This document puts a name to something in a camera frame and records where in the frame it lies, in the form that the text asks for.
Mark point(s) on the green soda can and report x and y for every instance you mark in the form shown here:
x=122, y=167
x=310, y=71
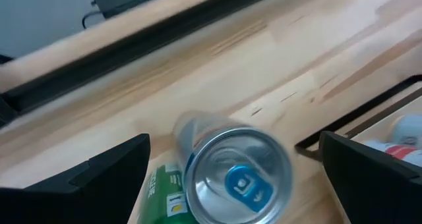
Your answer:
x=165, y=197

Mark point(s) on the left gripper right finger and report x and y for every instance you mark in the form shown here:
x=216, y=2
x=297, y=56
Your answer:
x=372, y=191

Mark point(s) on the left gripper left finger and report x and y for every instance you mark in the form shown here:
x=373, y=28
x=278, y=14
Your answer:
x=82, y=197

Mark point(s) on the red beverage can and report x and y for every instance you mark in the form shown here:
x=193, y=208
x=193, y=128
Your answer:
x=400, y=151

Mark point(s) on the silver blue beverage can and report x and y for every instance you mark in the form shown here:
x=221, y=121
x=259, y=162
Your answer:
x=237, y=171

